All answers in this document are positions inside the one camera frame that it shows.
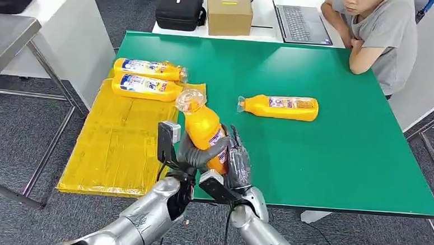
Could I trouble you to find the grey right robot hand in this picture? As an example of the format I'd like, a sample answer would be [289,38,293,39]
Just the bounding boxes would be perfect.
[217,124,256,194]

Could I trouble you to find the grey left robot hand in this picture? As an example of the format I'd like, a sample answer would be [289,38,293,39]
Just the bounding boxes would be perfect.
[175,132,232,179]

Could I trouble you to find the orange drink bottle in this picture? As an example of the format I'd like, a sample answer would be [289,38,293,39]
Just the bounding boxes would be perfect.
[236,93,320,123]
[112,57,189,85]
[110,72,185,104]
[171,89,234,175]

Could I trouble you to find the green table mat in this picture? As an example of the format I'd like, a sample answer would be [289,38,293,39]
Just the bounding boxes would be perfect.
[103,29,434,219]

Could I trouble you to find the yellow plastic sheet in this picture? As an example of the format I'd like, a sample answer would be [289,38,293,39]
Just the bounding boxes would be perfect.
[56,75,208,202]

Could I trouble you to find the white table leg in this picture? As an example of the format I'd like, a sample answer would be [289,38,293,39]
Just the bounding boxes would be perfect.
[300,210,334,225]

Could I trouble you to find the brown cardboard box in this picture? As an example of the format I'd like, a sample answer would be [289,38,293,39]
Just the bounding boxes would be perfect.
[205,0,255,39]

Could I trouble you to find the black case with white label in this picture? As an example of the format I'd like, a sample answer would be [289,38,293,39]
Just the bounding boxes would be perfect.
[154,0,208,33]

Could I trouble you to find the grey laptop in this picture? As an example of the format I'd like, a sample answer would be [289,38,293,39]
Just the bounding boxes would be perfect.
[267,0,336,46]

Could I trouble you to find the white desk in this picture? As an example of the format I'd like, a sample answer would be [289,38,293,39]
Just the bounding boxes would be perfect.
[151,0,348,49]

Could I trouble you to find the white table with side panel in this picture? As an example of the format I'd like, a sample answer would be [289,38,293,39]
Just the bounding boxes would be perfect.
[0,0,119,113]
[385,1,434,135]

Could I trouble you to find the person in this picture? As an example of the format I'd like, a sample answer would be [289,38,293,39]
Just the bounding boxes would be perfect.
[315,0,421,101]

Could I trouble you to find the steel table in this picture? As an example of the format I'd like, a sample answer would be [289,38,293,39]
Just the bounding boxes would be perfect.
[0,13,93,212]

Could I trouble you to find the blue chair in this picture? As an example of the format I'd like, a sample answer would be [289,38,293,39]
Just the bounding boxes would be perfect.
[415,0,434,24]

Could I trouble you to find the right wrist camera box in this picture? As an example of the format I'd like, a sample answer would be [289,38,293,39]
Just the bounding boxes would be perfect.
[198,169,243,206]

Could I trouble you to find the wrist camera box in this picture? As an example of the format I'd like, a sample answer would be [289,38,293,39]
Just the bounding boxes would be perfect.
[155,120,182,169]
[198,169,243,206]

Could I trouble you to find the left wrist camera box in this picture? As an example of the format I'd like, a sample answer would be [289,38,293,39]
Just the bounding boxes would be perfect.
[155,120,182,169]

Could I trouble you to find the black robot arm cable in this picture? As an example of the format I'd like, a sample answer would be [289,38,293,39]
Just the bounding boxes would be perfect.
[223,206,234,245]

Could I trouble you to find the black floor cable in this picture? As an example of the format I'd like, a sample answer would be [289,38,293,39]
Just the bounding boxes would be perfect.
[309,223,346,245]

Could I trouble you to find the steel table leg frame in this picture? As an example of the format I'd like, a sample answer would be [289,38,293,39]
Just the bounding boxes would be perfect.
[400,103,434,195]

